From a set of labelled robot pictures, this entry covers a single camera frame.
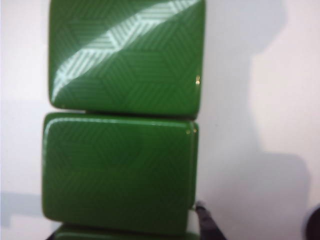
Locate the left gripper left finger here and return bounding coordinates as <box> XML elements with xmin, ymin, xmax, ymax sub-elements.
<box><xmin>48</xmin><ymin>226</ymin><xmax>61</xmax><ymax>240</ymax></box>

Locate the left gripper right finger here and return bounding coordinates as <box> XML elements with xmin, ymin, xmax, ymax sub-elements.
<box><xmin>195</xmin><ymin>199</ymin><xmax>226</xmax><ymax>240</ymax></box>

